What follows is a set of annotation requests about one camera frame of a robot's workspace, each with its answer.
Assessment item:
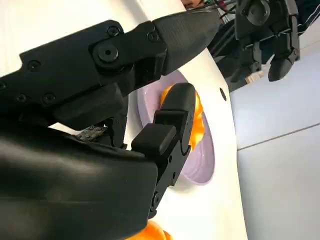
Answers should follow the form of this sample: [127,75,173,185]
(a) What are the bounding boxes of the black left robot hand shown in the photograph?
[234,0,301,82]

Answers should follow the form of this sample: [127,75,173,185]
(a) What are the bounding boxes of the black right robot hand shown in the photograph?
[0,11,221,240]

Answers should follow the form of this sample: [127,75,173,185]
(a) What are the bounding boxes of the orange and white bread roll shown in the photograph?
[142,219,174,240]
[159,84,207,154]

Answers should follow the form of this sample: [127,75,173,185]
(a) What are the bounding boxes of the grey partition panel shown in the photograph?
[228,48,320,151]
[236,125,320,240]

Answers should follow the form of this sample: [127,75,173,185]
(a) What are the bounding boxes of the lilac plate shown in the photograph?
[136,71,216,187]

